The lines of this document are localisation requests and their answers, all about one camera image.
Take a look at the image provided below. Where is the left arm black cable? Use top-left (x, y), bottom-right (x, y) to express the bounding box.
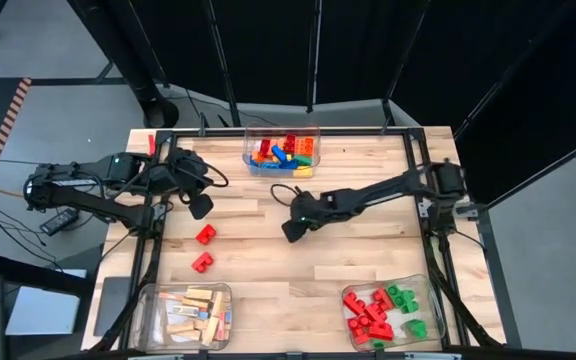
top-left (167, 153), bottom-right (230, 190)

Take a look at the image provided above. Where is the clear plastic bin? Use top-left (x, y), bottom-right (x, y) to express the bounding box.
top-left (340, 273), bottom-right (447, 352)
top-left (132, 283), bottom-right (234, 353)
top-left (242, 122), bottom-right (322, 180)

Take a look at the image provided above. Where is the grey curtain pole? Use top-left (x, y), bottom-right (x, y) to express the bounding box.
top-left (305, 0), bottom-right (324, 115)

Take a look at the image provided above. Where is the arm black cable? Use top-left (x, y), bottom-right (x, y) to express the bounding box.
top-left (167, 153), bottom-right (230, 190)
top-left (269, 183), bottom-right (303, 209)

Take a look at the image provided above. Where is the white sheet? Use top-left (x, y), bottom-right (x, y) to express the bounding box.
top-left (5, 284), bottom-right (82, 337)

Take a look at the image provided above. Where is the grey metal post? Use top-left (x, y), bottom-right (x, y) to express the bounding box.
top-left (475, 207), bottom-right (524, 350)

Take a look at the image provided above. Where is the black power brick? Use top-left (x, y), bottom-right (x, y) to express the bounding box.
top-left (39, 208), bottom-right (80, 237)

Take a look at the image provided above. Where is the wooden block cartoon dog end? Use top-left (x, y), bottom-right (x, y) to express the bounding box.
top-left (166, 320), bottom-right (195, 336)

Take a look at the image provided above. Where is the black curtain pole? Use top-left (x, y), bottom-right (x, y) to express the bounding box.
top-left (452, 0), bottom-right (576, 141)
top-left (380, 0), bottom-right (432, 136)
top-left (203, 0), bottom-right (243, 128)

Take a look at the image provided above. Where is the orange black hazard tape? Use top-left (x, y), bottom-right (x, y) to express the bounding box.
top-left (0, 77), bottom-right (33, 189)

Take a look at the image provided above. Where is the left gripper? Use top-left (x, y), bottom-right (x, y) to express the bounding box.
top-left (147, 148), bottom-right (215, 221)

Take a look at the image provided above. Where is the black curtain frame bar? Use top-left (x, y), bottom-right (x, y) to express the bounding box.
top-left (467, 128), bottom-right (576, 214)

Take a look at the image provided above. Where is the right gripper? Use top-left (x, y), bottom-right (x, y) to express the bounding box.
top-left (281, 191), bottom-right (342, 245)

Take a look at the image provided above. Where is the grey flat panel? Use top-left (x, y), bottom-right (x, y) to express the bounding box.
top-left (92, 275), bottom-right (134, 337)

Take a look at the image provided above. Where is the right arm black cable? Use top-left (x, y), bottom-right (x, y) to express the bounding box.
top-left (269, 183), bottom-right (303, 209)

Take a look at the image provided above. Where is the black round stand base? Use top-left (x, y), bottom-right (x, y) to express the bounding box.
top-left (142, 97), bottom-right (179, 129)

